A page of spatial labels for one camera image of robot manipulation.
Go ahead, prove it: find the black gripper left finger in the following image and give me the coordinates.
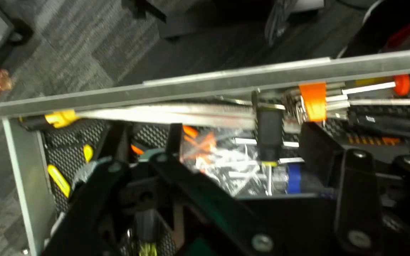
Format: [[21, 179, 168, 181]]
[[41, 120, 133, 256]]

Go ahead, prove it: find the orange black handled screwdriver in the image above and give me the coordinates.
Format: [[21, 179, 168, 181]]
[[296, 73, 410, 122]]

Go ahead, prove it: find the grey tool drawer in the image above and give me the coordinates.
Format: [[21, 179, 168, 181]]
[[0, 49, 410, 256]]

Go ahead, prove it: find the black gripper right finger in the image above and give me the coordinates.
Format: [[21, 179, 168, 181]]
[[149, 123, 281, 256]]

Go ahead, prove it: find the stubby black yellow screwdriver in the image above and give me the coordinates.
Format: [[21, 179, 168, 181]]
[[250, 89, 287, 167]]

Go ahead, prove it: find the clear bag of screws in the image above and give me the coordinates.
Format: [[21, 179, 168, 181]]
[[179, 125, 303, 197]]

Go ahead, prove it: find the blue handled screwdriver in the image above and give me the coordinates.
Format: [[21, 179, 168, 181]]
[[266, 163, 337, 197]]

